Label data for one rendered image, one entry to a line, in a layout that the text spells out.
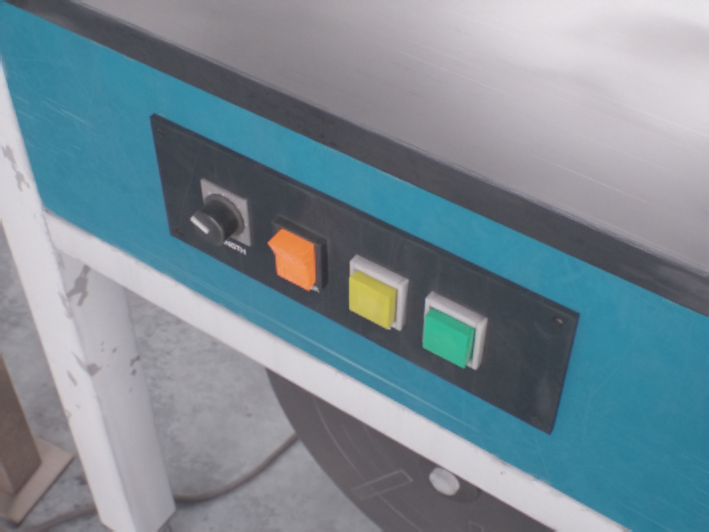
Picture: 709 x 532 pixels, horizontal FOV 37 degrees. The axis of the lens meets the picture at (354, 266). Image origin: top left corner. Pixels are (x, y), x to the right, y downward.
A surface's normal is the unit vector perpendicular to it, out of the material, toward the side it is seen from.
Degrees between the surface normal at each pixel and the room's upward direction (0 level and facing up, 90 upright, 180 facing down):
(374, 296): 90
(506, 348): 90
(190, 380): 0
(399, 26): 0
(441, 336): 90
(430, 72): 0
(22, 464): 90
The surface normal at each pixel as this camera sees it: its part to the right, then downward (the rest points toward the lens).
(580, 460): -0.57, 0.59
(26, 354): 0.00, -0.70
